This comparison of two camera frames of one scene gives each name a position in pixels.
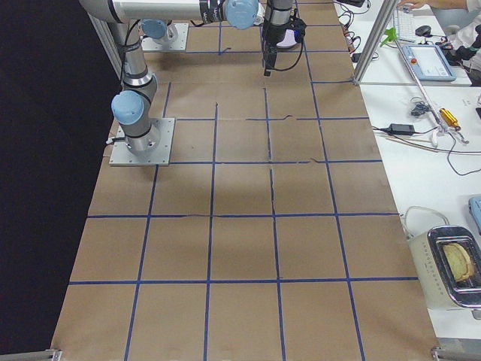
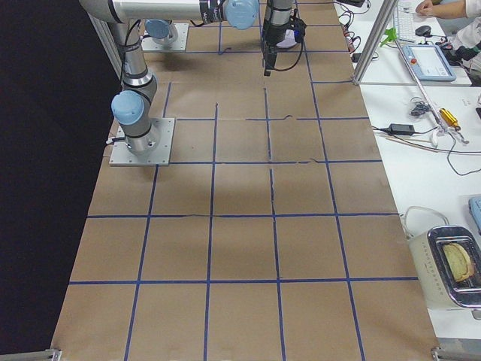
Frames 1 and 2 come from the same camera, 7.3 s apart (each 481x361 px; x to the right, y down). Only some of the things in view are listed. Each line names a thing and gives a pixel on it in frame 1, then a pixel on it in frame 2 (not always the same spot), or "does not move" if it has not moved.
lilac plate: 288,40 does not move
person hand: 410,5 to 426,7
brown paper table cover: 279,226 does not move
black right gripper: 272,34 does not move
